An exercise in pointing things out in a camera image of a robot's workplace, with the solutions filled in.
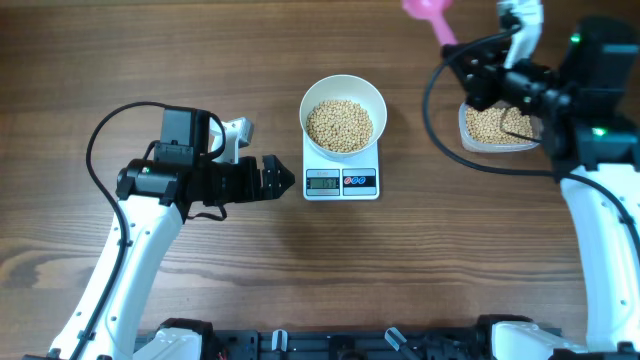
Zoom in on pink measuring scoop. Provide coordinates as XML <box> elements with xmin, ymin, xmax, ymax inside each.
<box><xmin>402</xmin><ymin>0</ymin><xmax>458</xmax><ymax>46</ymax></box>

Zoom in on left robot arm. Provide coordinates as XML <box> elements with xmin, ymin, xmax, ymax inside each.
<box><xmin>46</xmin><ymin>105</ymin><xmax>295</xmax><ymax>359</ymax></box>

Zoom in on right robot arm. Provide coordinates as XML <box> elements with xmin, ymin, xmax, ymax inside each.
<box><xmin>441</xmin><ymin>13</ymin><xmax>639</xmax><ymax>359</ymax></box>

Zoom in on white digital kitchen scale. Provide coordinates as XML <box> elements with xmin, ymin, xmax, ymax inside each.
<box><xmin>302</xmin><ymin>130</ymin><xmax>381</xmax><ymax>201</ymax></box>

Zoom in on soybeans in bowl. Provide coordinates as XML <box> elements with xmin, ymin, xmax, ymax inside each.
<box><xmin>305</xmin><ymin>100</ymin><xmax>373</xmax><ymax>153</ymax></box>

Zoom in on white bowl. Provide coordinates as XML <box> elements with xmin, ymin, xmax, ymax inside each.
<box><xmin>299</xmin><ymin>74</ymin><xmax>388</xmax><ymax>140</ymax></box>

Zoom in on soybeans pile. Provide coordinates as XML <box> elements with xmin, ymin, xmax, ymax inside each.
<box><xmin>465</xmin><ymin>107</ymin><xmax>534</xmax><ymax>145</ymax></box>

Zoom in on clear plastic container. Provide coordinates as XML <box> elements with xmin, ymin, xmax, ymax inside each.
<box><xmin>459</xmin><ymin>101</ymin><xmax>542</xmax><ymax>153</ymax></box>

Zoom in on left black cable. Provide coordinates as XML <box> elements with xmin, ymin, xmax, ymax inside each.
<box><xmin>69</xmin><ymin>101</ymin><xmax>227</xmax><ymax>360</ymax></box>

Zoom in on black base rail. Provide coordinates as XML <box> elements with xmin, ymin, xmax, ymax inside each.
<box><xmin>134</xmin><ymin>327</ymin><xmax>481</xmax><ymax>360</ymax></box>

